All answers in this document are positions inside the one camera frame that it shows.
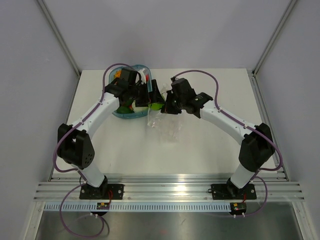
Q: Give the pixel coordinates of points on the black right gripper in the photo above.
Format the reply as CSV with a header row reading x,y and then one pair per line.
x,y
167,108

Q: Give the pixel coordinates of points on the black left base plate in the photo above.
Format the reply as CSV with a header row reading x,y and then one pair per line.
x,y
115,192

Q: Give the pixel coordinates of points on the blue plastic tray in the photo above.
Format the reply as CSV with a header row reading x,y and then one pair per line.
x,y
132,115

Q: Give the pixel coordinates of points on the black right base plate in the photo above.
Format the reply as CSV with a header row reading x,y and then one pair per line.
x,y
220,192

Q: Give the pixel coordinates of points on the clear zip top bag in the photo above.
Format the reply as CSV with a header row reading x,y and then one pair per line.
x,y
166,126

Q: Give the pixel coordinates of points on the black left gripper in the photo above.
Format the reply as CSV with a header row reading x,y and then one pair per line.
x,y
154,97

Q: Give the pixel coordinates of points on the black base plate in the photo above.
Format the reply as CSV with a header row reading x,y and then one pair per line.
x,y
220,192
115,192

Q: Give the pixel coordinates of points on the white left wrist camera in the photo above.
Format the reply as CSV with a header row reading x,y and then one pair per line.
x,y
142,74

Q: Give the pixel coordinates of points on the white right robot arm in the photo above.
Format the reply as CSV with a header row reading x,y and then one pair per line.
x,y
255,140

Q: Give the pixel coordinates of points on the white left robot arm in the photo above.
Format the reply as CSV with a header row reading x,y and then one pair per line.
x,y
74,141

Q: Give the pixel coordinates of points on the aluminium frame post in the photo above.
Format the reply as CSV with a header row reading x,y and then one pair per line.
x,y
58,36
274,36

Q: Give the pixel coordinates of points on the toy cabbage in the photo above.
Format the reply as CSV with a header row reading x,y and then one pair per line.
x,y
138,109

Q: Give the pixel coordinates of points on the green toy watermelon ball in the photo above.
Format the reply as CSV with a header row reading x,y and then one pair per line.
x,y
156,107

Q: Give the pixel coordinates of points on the orange spiky toy fruit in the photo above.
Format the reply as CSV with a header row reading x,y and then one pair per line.
x,y
117,74

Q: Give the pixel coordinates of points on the aluminium mounting rail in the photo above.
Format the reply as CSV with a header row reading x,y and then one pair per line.
x,y
172,187

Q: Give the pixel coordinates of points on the left aluminium frame post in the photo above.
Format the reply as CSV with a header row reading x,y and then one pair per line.
x,y
58,36

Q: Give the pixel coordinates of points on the right aluminium frame post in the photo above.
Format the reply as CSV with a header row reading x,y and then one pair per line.
x,y
274,36

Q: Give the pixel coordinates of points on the white slotted cable duct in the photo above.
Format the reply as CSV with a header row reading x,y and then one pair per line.
x,y
201,207

